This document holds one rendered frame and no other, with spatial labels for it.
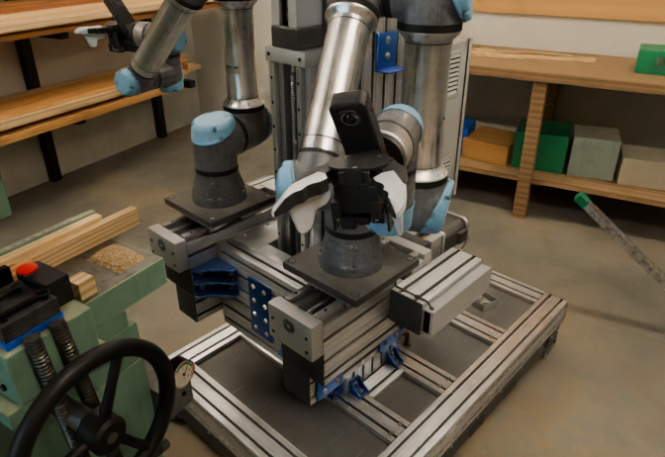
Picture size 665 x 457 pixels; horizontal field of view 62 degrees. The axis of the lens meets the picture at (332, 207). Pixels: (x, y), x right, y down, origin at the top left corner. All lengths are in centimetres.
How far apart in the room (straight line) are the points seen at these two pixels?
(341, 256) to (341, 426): 67
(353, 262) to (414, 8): 53
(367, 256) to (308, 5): 56
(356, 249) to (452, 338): 93
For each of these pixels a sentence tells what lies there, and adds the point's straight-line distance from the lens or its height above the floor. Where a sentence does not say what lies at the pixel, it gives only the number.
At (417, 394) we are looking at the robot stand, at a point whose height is 21.
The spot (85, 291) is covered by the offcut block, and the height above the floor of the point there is 92.
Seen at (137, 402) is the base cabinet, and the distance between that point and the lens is 128.
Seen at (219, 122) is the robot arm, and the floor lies 104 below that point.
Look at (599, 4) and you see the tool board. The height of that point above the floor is 113.
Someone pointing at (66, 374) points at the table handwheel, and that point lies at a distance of 86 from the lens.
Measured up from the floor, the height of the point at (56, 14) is 109.
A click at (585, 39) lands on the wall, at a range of 371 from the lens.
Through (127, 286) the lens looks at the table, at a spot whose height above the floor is 89.
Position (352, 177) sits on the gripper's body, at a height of 123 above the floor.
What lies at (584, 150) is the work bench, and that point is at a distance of 338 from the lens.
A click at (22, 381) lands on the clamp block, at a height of 91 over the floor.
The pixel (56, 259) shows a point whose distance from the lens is 121.
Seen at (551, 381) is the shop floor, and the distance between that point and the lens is 230.
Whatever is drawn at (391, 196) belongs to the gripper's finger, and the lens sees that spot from 56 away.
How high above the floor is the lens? 148
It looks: 26 degrees down
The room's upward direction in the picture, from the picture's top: straight up
